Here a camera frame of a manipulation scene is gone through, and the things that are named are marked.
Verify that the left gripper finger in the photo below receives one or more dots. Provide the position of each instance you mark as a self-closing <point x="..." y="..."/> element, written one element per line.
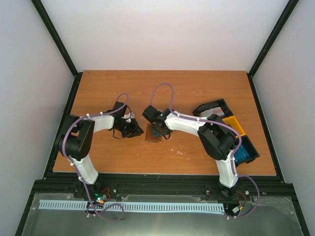
<point x="133" y="134"/>
<point x="138" y="129"/>

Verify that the brown leather card holder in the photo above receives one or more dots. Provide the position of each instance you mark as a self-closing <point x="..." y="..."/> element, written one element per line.
<point x="149" y="137"/>

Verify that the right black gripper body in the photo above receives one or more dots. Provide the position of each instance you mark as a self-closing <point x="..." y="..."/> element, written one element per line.
<point x="157" y="133"/>

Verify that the metal base plate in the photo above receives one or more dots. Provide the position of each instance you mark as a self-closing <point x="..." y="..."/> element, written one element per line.
<point x="261" y="216"/>

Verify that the black yellow card tray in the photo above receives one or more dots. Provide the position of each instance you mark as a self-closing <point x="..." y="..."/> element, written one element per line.
<point x="230" y="120"/>

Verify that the black aluminium frame rail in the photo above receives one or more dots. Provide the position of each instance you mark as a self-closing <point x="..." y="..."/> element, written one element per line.
<point x="204" y="187"/>

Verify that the right black frame post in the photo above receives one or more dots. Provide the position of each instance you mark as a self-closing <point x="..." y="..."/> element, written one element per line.
<point x="283" y="18"/>

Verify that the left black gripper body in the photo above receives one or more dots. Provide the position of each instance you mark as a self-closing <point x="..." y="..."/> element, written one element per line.
<point x="126" y="129"/>

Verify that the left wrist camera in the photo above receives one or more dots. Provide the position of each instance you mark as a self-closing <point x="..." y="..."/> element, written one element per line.
<point x="128" y="117"/>

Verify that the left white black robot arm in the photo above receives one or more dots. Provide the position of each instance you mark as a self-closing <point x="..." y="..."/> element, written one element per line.
<point x="75" y="137"/>

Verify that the left controller board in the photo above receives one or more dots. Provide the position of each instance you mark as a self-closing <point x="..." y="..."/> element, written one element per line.
<point x="103" y="196"/>

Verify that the black frame post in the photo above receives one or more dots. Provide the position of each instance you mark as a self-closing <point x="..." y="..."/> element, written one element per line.
<point x="41" y="10"/>
<point x="283" y="18"/>

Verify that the left black frame post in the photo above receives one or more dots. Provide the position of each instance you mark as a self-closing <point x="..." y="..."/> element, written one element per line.
<point x="41" y="10"/>

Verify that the light blue cable duct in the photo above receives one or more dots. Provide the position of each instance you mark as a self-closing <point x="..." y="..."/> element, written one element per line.
<point x="138" y="207"/>

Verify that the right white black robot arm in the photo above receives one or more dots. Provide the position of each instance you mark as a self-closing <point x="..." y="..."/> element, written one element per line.
<point x="217" y="138"/>

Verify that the red white credit card stack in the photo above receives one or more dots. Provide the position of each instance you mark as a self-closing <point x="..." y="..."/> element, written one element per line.
<point x="212" y="111"/>

